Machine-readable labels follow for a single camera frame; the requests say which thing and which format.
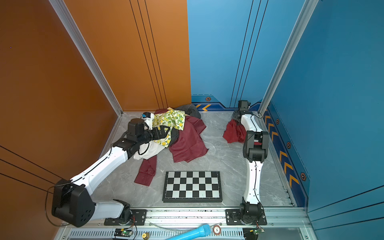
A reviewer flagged small maroon cloth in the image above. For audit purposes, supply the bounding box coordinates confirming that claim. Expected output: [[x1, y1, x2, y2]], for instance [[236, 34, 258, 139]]
[[134, 156, 157, 187]]

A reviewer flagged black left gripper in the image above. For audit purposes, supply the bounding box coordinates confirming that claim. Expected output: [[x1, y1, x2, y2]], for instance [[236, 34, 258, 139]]
[[137, 125, 170, 147]]

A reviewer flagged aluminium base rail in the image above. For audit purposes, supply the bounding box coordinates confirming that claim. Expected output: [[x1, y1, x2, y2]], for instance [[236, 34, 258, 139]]
[[55, 207, 317, 240]]

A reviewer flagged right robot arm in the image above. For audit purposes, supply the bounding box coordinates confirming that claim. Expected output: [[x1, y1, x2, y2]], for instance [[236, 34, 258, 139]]
[[232, 100, 269, 226]]

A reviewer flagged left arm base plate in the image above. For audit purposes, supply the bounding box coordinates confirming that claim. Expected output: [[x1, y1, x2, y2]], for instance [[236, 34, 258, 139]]
[[104, 209, 147, 227]]

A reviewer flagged green circuit board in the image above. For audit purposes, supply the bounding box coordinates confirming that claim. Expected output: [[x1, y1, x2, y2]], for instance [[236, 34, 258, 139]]
[[114, 229, 134, 240]]

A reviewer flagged right small circuit board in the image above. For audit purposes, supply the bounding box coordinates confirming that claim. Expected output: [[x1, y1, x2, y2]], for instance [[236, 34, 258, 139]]
[[250, 226, 265, 236]]

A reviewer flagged brass knob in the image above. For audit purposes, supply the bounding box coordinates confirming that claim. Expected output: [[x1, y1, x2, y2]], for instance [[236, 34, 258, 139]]
[[142, 232, 150, 240]]

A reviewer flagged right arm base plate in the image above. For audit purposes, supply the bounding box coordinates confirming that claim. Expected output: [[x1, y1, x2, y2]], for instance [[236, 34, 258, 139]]
[[225, 209, 268, 226]]

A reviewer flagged dark grey cloth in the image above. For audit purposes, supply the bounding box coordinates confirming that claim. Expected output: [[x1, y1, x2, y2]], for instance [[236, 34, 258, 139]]
[[175, 104, 201, 119]]

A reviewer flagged lemon print cloth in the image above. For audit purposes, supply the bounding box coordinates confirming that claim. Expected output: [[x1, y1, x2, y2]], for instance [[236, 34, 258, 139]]
[[153, 109, 186, 148]]

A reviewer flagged red white round disc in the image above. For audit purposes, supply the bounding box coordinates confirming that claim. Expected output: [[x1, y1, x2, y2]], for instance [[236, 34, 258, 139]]
[[212, 225, 222, 236]]

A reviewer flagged right aluminium corner post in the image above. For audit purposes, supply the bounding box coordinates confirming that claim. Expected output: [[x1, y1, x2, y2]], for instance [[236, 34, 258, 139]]
[[258, 0, 319, 116]]

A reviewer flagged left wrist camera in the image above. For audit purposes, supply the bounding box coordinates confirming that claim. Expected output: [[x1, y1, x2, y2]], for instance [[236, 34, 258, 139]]
[[142, 112, 155, 130]]

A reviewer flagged light blue cylinder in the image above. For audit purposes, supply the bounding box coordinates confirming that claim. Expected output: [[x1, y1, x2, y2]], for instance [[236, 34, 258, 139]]
[[167, 224, 211, 240]]

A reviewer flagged red shirt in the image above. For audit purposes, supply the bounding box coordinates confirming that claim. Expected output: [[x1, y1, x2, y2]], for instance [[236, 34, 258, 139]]
[[223, 119, 246, 144]]

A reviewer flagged black white chessboard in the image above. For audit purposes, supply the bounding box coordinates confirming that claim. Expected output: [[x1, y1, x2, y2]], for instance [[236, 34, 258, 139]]
[[163, 171, 223, 203]]

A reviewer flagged aluminium corner post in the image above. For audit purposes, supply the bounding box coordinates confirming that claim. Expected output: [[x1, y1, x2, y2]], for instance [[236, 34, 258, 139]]
[[258, 0, 319, 116], [49, 0, 124, 117]]

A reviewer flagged white cloth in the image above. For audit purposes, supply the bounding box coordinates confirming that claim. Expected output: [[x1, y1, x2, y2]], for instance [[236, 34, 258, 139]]
[[130, 118, 165, 160]]

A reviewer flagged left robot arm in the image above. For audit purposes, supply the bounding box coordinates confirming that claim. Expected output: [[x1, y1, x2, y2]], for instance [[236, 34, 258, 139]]
[[51, 118, 171, 228]]

